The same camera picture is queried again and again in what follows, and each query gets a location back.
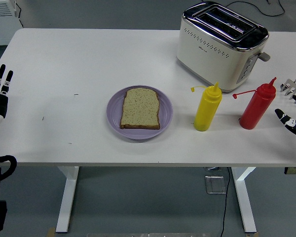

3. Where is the yellow squeeze bottle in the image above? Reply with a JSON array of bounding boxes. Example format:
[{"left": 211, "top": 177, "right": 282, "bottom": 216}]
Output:
[{"left": 190, "top": 81, "right": 223, "bottom": 132}]

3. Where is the black cable under table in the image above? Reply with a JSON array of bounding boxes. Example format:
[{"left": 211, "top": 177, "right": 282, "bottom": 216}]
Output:
[{"left": 219, "top": 167, "right": 231, "bottom": 237}]

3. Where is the slice of bread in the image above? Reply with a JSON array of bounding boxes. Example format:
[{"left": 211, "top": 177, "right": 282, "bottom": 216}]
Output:
[{"left": 119, "top": 87, "right": 161, "bottom": 130}]

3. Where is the metal toast rack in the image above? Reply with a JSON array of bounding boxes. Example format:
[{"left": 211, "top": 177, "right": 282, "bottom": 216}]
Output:
[{"left": 280, "top": 71, "right": 296, "bottom": 99}]

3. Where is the white table leg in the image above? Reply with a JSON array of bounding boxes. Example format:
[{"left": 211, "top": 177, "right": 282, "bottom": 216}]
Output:
[
  {"left": 55, "top": 166, "right": 79, "bottom": 233},
  {"left": 231, "top": 167, "right": 257, "bottom": 233}
]

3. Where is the black heater cable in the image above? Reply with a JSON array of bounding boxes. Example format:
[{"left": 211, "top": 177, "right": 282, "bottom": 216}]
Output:
[{"left": 14, "top": 1, "right": 24, "bottom": 28}]

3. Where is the black cable on floor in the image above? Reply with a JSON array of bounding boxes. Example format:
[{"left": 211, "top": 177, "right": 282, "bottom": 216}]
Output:
[{"left": 224, "top": 0, "right": 286, "bottom": 17}]

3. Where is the purple plate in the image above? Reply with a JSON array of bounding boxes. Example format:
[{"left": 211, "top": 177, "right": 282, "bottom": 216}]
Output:
[{"left": 106, "top": 85, "right": 174, "bottom": 141}]

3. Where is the clear floor plate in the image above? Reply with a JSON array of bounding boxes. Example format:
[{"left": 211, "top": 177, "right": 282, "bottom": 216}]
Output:
[{"left": 204, "top": 175, "right": 227, "bottom": 195}]

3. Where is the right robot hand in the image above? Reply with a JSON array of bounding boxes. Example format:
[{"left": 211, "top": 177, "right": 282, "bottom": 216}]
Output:
[{"left": 275, "top": 82, "right": 296, "bottom": 141}]

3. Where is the red squeeze bottle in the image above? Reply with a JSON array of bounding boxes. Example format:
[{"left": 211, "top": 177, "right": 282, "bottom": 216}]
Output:
[{"left": 233, "top": 77, "right": 278, "bottom": 130}]

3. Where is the cream and chrome toaster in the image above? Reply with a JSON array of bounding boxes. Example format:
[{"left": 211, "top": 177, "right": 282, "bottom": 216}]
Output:
[{"left": 176, "top": 1, "right": 271, "bottom": 93}]

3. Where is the white heater unit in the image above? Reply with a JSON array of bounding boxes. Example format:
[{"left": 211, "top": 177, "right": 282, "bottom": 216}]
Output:
[{"left": 0, "top": 0, "right": 23, "bottom": 46}]

